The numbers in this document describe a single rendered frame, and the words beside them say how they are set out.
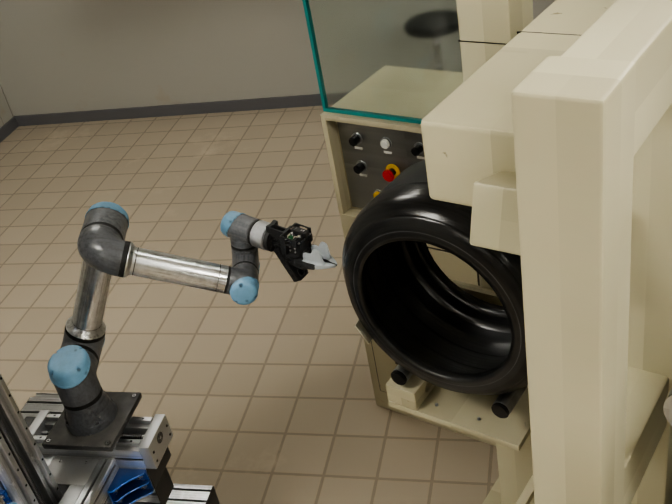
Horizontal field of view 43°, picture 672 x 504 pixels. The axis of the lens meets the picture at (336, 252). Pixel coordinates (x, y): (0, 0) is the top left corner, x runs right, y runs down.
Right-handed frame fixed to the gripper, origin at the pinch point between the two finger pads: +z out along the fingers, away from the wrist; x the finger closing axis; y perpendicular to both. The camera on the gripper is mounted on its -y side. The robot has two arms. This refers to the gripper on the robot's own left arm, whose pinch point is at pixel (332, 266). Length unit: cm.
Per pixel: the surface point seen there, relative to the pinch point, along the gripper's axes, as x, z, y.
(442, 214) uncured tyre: -9, 37, 34
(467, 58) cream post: 27, 24, 52
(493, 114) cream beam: -31, 57, 73
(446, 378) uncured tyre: -11.8, 39.8, -10.5
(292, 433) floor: 25, -46, -119
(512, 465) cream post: 27, 44, -82
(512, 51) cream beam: -7, 49, 72
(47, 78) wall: 211, -405, -127
